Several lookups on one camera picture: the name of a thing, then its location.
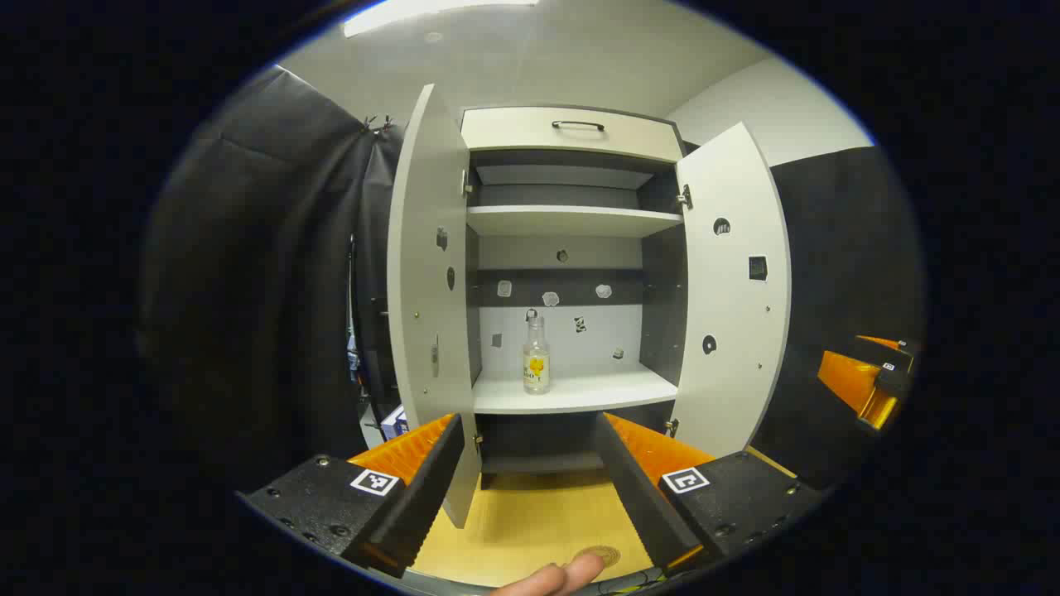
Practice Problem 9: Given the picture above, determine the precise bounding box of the white and grey cabinet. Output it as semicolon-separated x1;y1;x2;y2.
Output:
460;105;688;497

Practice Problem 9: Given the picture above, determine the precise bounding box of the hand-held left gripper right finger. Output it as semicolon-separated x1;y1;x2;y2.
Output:
595;411;822;579

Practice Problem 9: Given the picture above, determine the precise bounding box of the clear glass bottle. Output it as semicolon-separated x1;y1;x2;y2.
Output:
522;309;552;396

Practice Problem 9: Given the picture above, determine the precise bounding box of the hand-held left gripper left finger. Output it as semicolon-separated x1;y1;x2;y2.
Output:
238;412;466;579

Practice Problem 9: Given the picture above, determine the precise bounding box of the white cabinet drawer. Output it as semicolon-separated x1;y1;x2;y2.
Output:
460;106;685;164

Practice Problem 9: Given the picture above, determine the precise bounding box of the white cabinet door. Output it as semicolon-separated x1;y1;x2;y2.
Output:
667;122;793;460
387;83;483;531

